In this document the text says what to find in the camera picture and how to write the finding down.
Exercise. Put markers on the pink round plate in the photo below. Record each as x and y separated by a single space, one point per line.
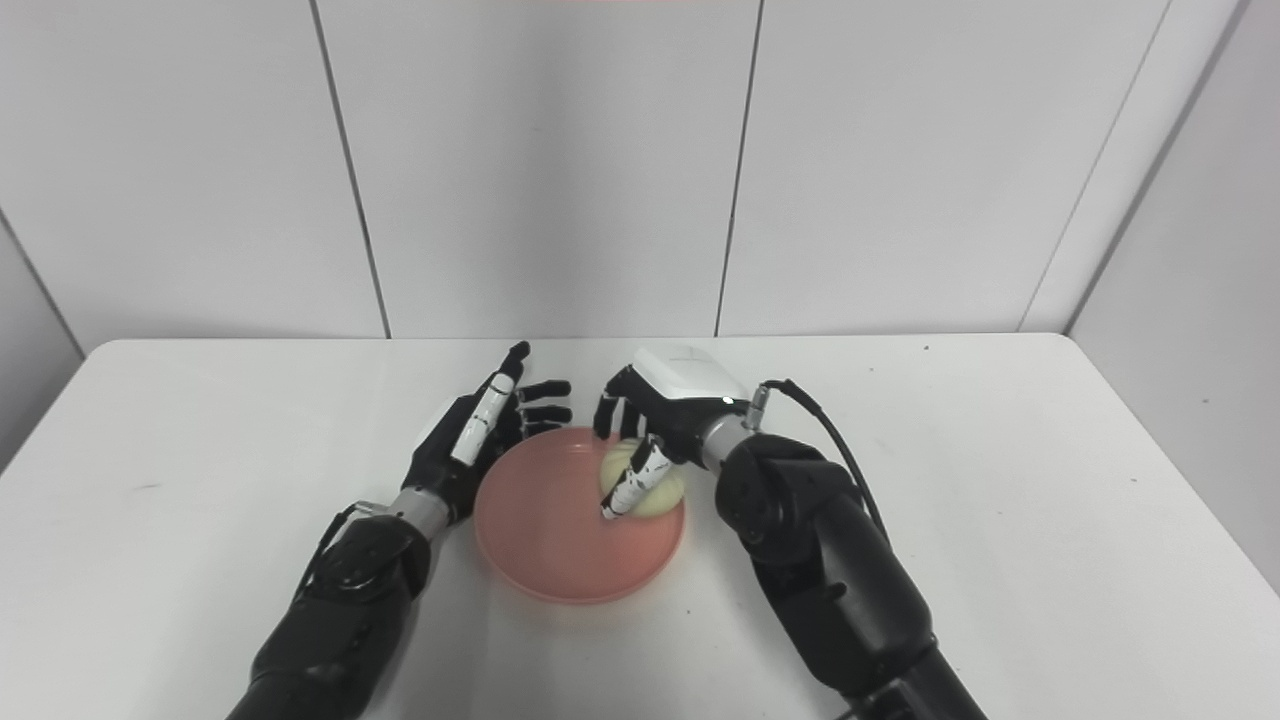
550 540

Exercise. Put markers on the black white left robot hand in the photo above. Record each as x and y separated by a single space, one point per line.
475 435

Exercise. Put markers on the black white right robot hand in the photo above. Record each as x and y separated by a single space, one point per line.
685 385

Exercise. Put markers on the cream steamed bun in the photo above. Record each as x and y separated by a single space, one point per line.
668 495

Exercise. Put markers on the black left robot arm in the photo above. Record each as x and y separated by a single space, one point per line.
345 610

